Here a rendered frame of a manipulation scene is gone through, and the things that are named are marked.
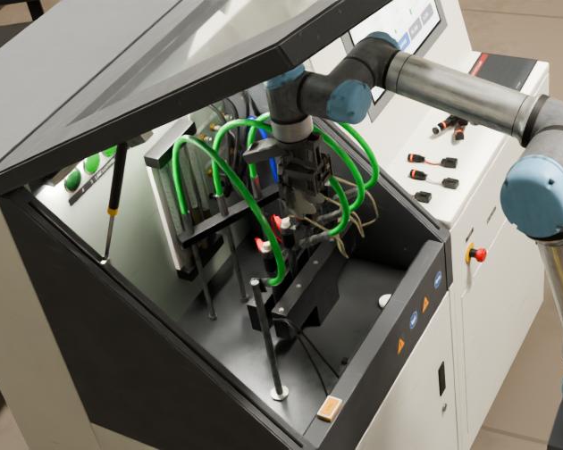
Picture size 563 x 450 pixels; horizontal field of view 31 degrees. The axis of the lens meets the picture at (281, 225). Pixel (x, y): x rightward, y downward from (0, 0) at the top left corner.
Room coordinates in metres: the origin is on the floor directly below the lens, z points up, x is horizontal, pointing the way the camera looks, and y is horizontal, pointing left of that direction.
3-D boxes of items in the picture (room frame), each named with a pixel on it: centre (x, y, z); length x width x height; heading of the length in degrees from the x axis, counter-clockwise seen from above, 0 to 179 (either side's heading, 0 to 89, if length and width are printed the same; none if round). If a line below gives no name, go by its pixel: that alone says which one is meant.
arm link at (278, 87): (1.56, -0.06, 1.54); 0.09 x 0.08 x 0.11; 51
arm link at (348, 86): (1.51, -0.14, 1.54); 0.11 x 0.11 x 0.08; 51
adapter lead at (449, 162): (1.98, -0.39, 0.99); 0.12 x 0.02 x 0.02; 61
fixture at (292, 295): (1.72, -0.03, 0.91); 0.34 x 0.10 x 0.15; 144
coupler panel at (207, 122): (1.97, 0.11, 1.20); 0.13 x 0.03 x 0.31; 144
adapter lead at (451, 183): (1.91, -0.38, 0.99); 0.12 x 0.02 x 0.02; 50
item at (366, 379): (1.48, -0.15, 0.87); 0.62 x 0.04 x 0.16; 144
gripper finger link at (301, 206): (1.54, -0.05, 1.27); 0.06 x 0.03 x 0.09; 54
